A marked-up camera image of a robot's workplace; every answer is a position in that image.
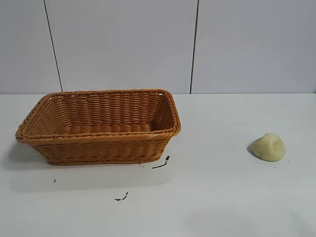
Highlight pale yellow egg yolk pastry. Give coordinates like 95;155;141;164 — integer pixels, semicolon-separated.
251;132;286;162

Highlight brown woven wicker basket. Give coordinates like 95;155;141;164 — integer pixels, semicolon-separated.
15;88;182;166

